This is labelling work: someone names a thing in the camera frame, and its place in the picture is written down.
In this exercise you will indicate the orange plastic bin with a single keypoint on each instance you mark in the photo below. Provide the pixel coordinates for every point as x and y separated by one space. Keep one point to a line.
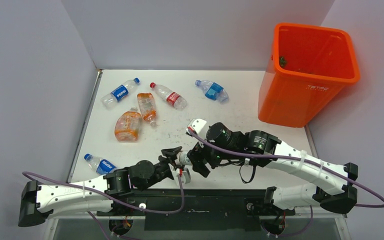
321 61

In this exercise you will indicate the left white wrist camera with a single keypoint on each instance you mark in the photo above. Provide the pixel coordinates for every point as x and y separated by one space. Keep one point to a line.
180 175

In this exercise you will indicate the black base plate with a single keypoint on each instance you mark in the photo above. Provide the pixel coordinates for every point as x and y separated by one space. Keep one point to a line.
208 210

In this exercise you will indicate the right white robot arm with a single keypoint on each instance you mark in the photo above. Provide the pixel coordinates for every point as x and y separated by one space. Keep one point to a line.
327 185

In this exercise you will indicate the red cap water bottle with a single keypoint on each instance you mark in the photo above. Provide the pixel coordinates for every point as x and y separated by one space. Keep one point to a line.
171 97

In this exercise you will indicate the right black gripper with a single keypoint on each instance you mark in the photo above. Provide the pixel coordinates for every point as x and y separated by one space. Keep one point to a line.
198 165

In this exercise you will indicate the blue cap bottle left edge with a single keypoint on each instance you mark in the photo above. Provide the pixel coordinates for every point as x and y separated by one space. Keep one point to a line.
99 165

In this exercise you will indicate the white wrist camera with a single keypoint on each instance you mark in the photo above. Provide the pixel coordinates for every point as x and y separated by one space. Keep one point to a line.
199 126
180 175

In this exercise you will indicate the green plastic bottle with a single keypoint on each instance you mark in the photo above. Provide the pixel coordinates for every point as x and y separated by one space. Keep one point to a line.
282 62

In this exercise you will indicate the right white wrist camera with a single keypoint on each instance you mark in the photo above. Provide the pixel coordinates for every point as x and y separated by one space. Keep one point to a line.
199 126

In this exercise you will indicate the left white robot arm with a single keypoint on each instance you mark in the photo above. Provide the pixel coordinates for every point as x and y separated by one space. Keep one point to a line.
104 193

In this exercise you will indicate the flat orange crushed bottle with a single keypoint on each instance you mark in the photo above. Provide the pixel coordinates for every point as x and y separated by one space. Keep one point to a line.
128 126

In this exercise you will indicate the crushed blue label bottle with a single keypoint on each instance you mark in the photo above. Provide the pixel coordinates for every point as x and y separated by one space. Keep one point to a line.
213 91

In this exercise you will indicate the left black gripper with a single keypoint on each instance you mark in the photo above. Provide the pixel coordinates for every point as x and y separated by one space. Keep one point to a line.
172 156

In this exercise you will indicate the clear Pepsi bottle top left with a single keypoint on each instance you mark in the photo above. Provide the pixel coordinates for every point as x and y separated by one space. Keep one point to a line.
110 100

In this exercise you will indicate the crushed orange label bottle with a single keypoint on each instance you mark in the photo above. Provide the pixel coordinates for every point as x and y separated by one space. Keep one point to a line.
147 107

